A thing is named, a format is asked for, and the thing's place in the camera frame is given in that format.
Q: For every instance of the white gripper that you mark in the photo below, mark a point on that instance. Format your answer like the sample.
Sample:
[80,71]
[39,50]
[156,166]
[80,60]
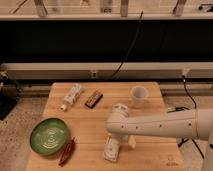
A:
[118,139]

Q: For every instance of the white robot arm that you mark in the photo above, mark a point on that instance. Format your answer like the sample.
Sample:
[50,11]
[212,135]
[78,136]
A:
[191,124]

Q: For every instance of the translucent plastic cup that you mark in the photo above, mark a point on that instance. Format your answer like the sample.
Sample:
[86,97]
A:
[138,95]

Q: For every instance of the dark snack bar wrapper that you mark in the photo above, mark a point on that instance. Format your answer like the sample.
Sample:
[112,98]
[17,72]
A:
[93,99]

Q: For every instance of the red chili pepper toy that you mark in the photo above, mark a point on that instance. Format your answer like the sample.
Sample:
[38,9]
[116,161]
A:
[67,152]

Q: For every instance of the clear plastic bottle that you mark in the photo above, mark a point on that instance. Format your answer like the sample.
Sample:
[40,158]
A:
[71,97]

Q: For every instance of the green ceramic bowl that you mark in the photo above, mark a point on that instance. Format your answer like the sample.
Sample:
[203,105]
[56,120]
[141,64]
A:
[49,136]

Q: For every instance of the black equipment at left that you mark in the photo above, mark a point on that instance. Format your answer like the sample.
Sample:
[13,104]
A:
[7,103]

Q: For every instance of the white wall outlet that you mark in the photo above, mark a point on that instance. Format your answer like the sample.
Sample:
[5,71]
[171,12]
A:
[94,74]

